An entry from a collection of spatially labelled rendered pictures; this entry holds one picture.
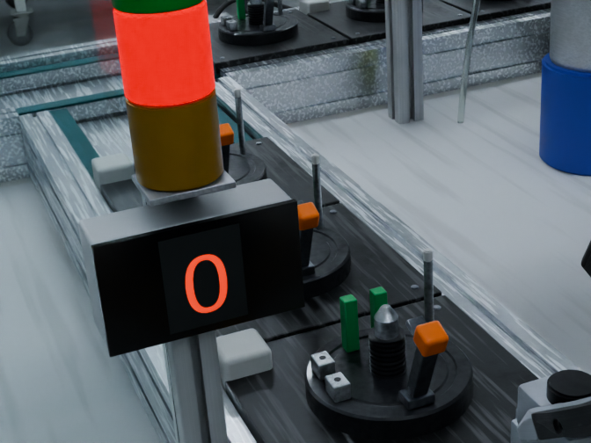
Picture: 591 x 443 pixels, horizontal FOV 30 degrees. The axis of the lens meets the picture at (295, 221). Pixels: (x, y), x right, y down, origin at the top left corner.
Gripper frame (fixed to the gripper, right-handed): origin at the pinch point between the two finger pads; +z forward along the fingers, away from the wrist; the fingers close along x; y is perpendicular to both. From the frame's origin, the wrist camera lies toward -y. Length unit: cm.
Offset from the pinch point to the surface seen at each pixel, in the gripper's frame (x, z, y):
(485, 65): 65, 106, -52
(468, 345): 9.5, 30.6, -5.2
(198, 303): -19.4, 2.3, -11.6
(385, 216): 16, 55, -22
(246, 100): 16, 92, -50
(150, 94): -20.5, -4.7, -22.2
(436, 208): 32, 75, -24
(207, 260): -18.6, 0.7, -13.7
